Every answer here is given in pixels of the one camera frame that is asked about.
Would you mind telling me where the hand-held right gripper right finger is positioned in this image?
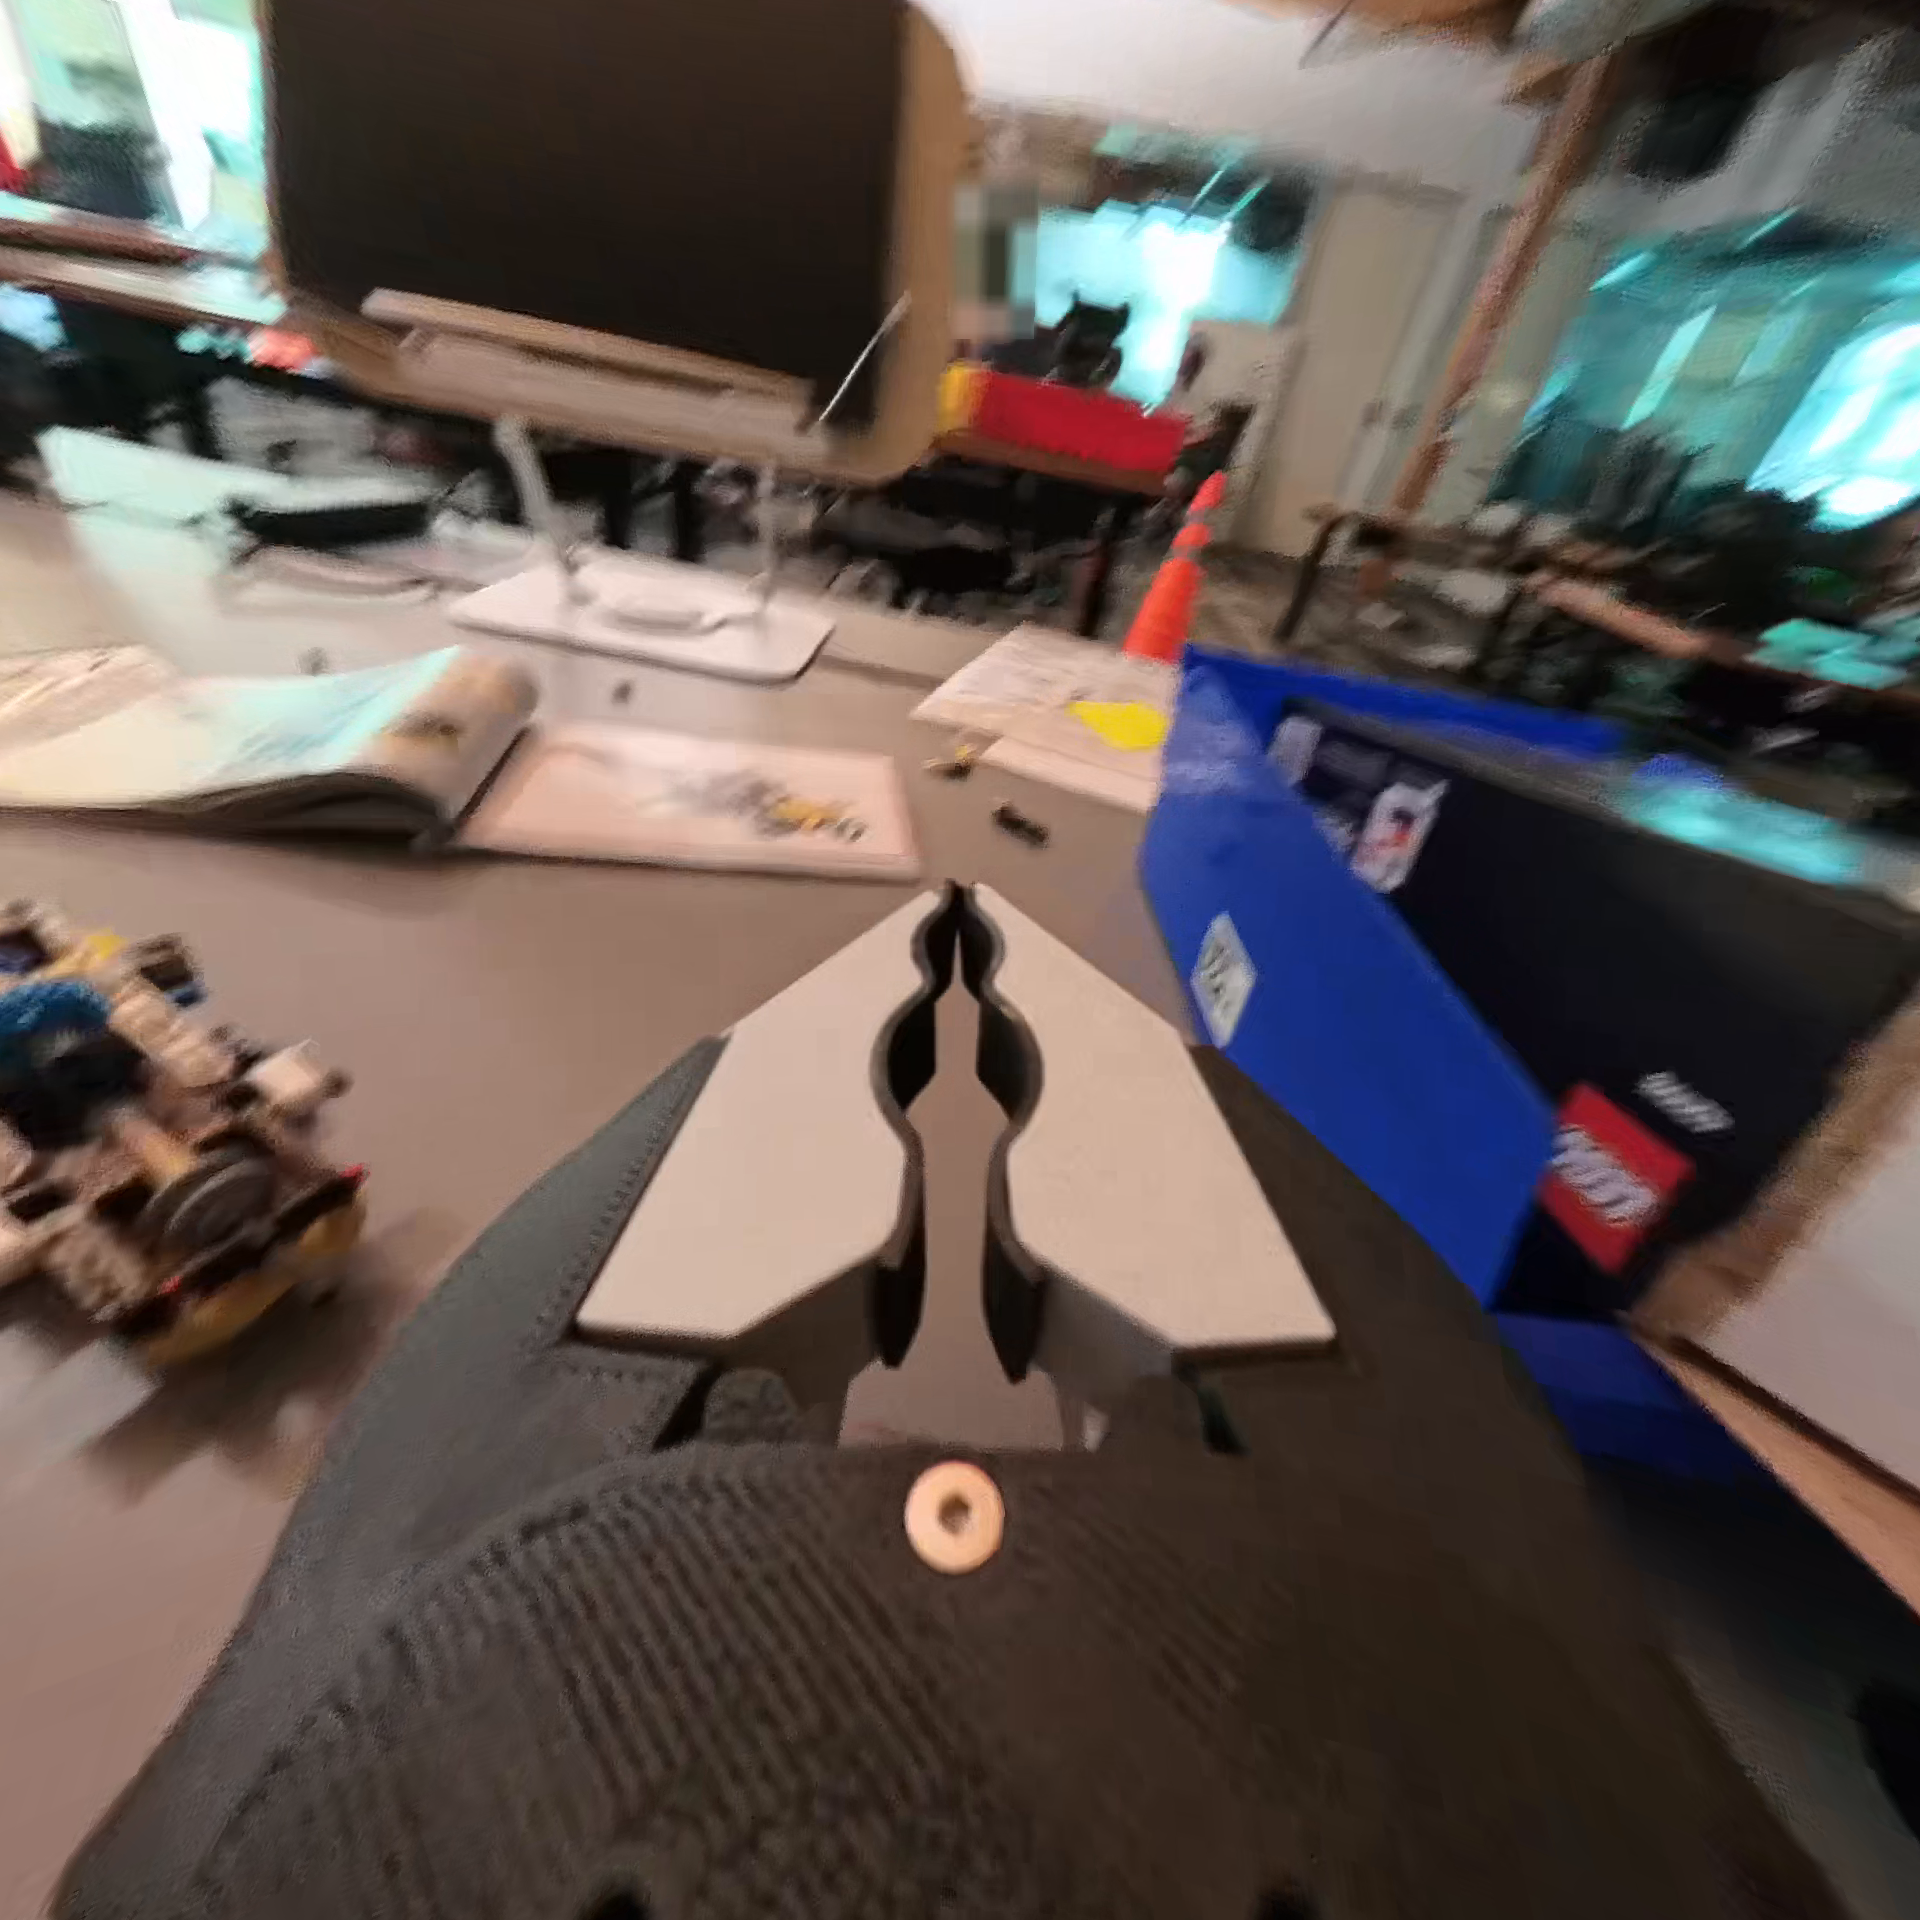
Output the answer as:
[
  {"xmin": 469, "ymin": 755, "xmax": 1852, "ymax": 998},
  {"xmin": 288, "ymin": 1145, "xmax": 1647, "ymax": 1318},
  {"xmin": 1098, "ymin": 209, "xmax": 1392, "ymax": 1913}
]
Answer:
[{"xmin": 959, "ymin": 883, "xmax": 1339, "ymax": 1396}]

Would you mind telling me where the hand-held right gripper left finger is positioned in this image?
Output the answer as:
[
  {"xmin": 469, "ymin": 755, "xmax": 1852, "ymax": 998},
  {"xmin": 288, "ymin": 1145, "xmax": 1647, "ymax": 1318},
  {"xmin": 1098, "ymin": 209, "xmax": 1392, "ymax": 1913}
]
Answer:
[{"xmin": 573, "ymin": 883, "xmax": 964, "ymax": 1396}]

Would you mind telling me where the yellow black lego vehicle model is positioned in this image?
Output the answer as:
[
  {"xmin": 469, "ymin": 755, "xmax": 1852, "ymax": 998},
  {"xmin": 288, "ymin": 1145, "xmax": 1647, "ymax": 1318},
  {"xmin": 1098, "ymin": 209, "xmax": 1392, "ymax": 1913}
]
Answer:
[{"xmin": 0, "ymin": 897, "xmax": 370, "ymax": 1369}]

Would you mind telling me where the blue lego box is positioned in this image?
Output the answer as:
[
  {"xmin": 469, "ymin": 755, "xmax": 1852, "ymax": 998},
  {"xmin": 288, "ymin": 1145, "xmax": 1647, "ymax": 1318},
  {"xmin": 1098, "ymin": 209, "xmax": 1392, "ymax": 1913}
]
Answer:
[{"xmin": 1137, "ymin": 642, "xmax": 1920, "ymax": 1490}]

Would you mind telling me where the open lego instruction booklet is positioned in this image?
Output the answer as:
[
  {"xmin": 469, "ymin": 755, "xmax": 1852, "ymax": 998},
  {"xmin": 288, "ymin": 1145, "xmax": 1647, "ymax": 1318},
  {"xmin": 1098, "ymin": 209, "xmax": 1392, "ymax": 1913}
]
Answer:
[{"xmin": 0, "ymin": 642, "xmax": 925, "ymax": 884}]

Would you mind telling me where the white paper sheet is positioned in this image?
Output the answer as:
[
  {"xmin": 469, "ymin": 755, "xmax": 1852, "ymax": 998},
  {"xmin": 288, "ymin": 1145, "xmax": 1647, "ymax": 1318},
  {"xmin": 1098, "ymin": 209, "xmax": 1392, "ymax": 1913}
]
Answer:
[{"xmin": 911, "ymin": 623, "xmax": 1192, "ymax": 817}]

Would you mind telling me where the white monitor stand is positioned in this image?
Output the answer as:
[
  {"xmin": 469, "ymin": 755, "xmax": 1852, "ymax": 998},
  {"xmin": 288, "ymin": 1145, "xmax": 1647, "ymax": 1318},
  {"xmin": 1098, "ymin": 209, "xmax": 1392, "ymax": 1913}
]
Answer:
[{"xmin": 449, "ymin": 417, "xmax": 837, "ymax": 687}]

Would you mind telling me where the orange traffic cone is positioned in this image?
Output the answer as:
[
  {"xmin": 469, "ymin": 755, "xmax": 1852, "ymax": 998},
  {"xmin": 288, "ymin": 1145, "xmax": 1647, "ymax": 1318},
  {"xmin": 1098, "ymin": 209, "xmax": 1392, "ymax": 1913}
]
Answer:
[{"xmin": 1121, "ymin": 470, "xmax": 1232, "ymax": 665}]

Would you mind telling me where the cardboard box lid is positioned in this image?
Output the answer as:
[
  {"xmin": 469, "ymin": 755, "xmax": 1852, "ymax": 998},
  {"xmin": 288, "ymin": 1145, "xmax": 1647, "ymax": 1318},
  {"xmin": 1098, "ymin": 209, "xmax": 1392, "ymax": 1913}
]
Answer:
[{"xmin": 1623, "ymin": 1001, "xmax": 1920, "ymax": 1580}]

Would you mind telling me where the red storage bin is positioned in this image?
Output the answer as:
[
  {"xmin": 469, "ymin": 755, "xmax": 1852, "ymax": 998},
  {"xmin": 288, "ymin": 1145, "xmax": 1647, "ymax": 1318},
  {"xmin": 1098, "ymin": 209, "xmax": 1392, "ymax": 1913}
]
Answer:
[{"xmin": 936, "ymin": 363, "xmax": 1197, "ymax": 476}]

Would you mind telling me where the computer monitor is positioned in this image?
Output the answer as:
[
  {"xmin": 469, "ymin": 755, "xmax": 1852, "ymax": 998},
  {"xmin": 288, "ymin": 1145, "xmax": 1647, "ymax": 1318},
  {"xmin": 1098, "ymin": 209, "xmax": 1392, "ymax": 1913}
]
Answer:
[{"xmin": 259, "ymin": 0, "xmax": 980, "ymax": 484}]

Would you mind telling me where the wooden support post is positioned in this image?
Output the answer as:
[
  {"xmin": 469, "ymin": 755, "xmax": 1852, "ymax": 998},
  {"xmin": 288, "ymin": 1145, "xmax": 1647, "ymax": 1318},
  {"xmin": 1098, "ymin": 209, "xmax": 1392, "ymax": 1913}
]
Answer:
[{"xmin": 1383, "ymin": 42, "xmax": 1631, "ymax": 514}]

